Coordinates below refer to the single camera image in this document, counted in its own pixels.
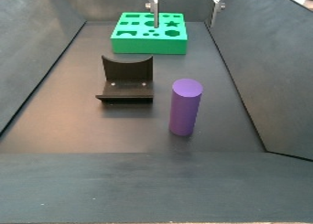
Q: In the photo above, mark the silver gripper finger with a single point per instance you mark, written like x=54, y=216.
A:
x=218, y=5
x=153, y=6

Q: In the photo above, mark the purple cylinder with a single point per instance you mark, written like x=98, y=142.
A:
x=185, y=103

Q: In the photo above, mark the green shape sorter board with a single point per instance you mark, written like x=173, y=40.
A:
x=136, y=36

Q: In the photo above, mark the black curved holder bracket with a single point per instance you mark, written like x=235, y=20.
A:
x=128, y=80

